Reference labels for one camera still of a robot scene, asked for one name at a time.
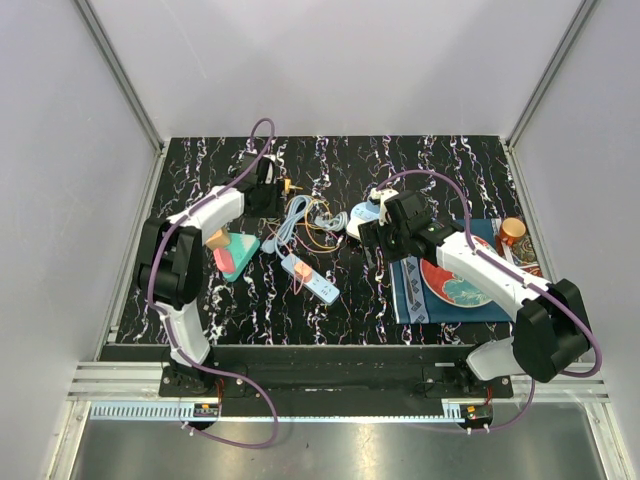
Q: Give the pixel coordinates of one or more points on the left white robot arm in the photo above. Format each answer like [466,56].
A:
[170,254]

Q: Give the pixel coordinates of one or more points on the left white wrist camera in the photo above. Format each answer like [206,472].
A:
[266,170]

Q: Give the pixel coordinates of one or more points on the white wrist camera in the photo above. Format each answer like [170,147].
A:
[266,170]
[380,197]

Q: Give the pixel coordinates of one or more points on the round light blue power socket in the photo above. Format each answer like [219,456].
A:
[365,211]

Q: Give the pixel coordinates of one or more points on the light blue long power strip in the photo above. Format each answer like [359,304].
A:
[319,286]

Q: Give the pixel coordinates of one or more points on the red floral ceramic plate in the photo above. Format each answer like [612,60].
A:
[451,288]

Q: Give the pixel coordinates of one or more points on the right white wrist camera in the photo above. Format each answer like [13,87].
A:
[380,197]

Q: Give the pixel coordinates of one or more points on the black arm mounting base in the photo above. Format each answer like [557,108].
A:
[334,381]

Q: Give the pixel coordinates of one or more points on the white square plug adapter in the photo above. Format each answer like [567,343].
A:
[352,228]

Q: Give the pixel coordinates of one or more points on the copper metal cup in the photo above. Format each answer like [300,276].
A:
[511,231]

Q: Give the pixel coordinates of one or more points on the yellow small charger plug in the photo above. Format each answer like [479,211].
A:
[289,186]

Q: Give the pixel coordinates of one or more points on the silver metal fork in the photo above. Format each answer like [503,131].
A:
[410,289]

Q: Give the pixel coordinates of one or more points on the teal triangular power strip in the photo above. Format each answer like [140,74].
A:
[242,249]

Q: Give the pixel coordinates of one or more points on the colourful patterned coaster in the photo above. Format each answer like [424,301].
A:
[522,254]

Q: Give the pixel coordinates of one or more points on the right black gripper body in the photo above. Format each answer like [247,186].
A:
[391,239]

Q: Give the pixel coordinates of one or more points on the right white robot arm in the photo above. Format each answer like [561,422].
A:
[551,325]

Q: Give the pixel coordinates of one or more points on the salmon small charger plug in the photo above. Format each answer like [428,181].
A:
[303,272]

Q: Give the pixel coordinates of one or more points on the pink square plug adapter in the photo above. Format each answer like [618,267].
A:
[224,260]

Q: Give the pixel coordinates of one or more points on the dark blue patterned placemat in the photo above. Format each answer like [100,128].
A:
[428,309]

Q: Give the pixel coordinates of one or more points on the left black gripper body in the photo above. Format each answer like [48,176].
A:
[272,200]

